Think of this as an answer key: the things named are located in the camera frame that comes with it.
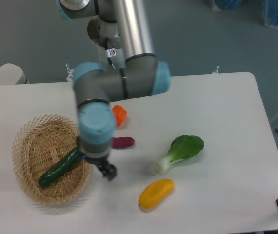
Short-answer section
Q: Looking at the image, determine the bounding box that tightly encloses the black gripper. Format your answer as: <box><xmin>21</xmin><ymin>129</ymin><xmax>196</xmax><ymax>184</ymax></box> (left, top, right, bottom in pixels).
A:
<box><xmin>85</xmin><ymin>157</ymin><xmax>117</xmax><ymax>181</ymax></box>

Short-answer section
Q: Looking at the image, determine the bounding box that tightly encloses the dark green cucumber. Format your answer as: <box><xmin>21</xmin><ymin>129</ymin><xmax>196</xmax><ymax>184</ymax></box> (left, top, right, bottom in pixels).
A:
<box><xmin>38</xmin><ymin>147</ymin><xmax>81</xmax><ymax>187</ymax></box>

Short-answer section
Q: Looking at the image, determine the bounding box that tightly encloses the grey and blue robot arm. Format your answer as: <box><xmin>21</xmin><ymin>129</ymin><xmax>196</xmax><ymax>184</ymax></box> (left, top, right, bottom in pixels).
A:
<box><xmin>56</xmin><ymin>0</ymin><xmax>171</xmax><ymax>180</ymax></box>

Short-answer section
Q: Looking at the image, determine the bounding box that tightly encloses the woven wicker basket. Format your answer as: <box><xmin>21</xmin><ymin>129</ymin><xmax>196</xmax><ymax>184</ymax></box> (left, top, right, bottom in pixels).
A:
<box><xmin>12</xmin><ymin>114</ymin><xmax>91</xmax><ymax>205</ymax></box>

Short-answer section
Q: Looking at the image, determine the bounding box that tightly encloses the purple sweet potato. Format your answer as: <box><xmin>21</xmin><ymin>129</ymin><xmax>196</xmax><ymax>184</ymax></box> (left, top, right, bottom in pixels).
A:
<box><xmin>112</xmin><ymin>136</ymin><xmax>135</xmax><ymax>149</ymax></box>

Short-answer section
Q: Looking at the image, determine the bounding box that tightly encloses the yellow bell pepper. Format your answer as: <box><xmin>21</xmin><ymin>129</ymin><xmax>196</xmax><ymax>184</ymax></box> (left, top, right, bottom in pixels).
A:
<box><xmin>138</xmin><ymin>179</ymin><xmax>175</xmax><ymax>210</ymax></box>

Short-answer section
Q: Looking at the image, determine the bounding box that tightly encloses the orange bell pepper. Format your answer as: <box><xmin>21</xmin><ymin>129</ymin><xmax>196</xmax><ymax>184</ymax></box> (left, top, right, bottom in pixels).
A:
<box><xmin>112</xmin><ymin>105</ymin><xmax>127</xmax><ymax>127</ymax></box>

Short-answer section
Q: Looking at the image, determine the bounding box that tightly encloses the green bok choy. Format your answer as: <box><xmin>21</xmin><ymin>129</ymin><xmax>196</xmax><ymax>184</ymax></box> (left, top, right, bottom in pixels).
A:
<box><xmin>154</xmin><ymin>135</ymin><xmax>204</xmax><ymax>174</ymax></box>

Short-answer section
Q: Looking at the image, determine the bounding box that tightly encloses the white chair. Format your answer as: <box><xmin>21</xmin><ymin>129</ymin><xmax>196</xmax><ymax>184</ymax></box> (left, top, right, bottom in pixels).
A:
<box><xmin>0</xmin><ymin>63</ymin><xmax>29</xmax><ymax>86</ymax></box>

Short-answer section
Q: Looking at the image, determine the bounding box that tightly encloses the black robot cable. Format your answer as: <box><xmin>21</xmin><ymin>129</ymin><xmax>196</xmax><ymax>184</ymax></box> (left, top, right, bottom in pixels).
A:
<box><xmin>104</xmin><ymin>37</ymin><xmax>117</xmax><ymax>70</ymax></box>

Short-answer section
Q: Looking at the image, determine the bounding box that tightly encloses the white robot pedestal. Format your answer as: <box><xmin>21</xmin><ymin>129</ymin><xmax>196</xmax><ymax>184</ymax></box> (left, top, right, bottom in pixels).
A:
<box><xmin>87</xmin><ymin>16</ymin><xmax>125</xmax><ymax>70</ymax></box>

